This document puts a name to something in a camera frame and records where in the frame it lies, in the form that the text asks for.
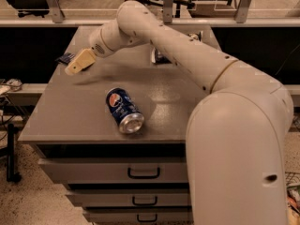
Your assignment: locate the blue pepsi can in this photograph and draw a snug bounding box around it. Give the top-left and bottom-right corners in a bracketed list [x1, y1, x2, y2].
[106, 87, 144, 134]

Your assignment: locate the blue rxbar blueberry bar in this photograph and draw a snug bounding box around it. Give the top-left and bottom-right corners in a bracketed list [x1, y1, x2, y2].
[56, 52, 75, 65]

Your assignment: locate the black metal stand leg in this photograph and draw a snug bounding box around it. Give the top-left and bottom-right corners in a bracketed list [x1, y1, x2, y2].
[7, 124, 22, 183]

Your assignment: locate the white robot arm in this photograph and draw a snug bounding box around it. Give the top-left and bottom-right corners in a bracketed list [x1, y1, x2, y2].
[65, 1, 293, 225]

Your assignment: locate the wire basket of snacks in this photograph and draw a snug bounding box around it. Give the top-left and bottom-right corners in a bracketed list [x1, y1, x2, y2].
[285, 172, 300, 225]

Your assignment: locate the blue kettle chips bag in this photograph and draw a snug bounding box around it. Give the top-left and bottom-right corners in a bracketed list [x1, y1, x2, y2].
[151, 32, 203, 65]

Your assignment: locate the grey drawer cabinet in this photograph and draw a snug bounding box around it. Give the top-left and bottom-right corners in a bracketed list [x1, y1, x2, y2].
[18, 24, 223, 225]

